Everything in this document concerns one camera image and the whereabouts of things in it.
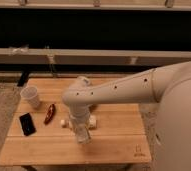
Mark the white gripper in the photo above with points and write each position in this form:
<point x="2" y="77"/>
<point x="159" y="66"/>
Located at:
<point x="80" y="124"/>

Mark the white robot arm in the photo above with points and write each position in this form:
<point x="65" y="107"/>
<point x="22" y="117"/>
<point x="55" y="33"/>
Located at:
<point x="169" y="86"/>

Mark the white lotion bottle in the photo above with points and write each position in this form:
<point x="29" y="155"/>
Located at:
<point x="92" y="124"/>

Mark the red brown chili toy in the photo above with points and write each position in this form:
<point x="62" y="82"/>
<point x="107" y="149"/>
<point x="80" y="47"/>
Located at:
<point x="50" y="114"/>

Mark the wooden table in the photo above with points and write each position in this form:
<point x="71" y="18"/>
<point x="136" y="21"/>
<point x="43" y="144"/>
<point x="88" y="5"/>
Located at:
<point x="119" y="137"/>

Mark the black smartphone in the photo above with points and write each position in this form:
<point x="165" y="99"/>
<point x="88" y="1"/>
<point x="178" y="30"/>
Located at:
<point x="27" y="124"/>

